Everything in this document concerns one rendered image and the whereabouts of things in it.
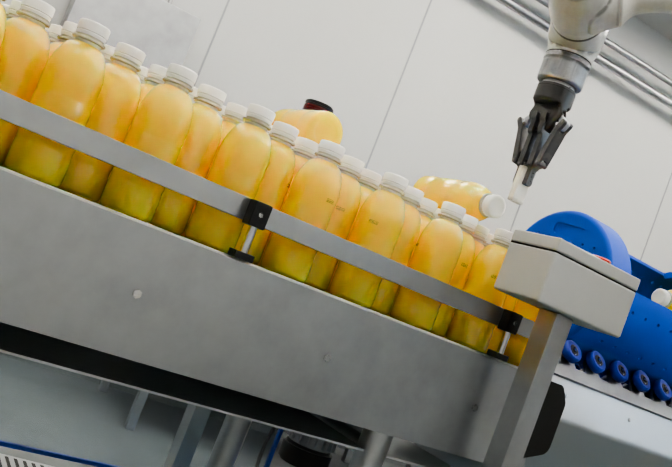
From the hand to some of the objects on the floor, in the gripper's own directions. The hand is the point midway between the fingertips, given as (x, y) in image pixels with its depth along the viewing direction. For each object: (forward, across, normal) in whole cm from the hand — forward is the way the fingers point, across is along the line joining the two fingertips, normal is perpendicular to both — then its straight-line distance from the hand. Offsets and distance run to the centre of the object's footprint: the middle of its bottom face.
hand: (521, 185), depth 168 cm
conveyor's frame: (+122, +2, +74) cm, 143 cm away
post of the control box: (+122, -27, +8) cm, 125 cm away
